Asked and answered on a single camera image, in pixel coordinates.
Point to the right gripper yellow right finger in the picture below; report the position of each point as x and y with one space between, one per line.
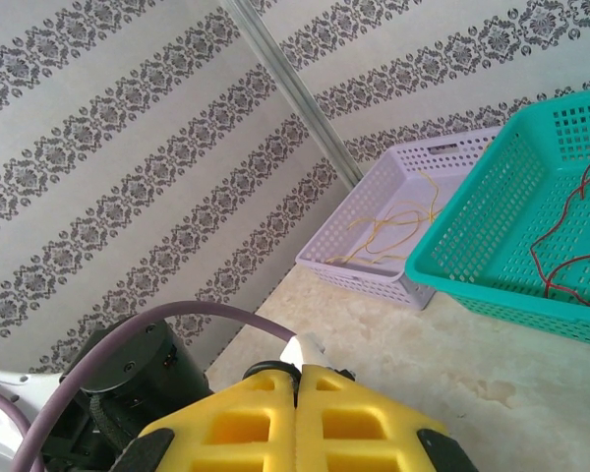
373 432

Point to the teal plastic basket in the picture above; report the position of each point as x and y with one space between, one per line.
482 236

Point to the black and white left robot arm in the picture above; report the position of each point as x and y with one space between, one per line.
0 442

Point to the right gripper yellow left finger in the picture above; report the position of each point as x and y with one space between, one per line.
236 432

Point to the lilac plastic basket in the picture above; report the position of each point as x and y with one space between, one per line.
373 206

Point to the aluminium frame post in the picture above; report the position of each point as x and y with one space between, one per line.
295 88

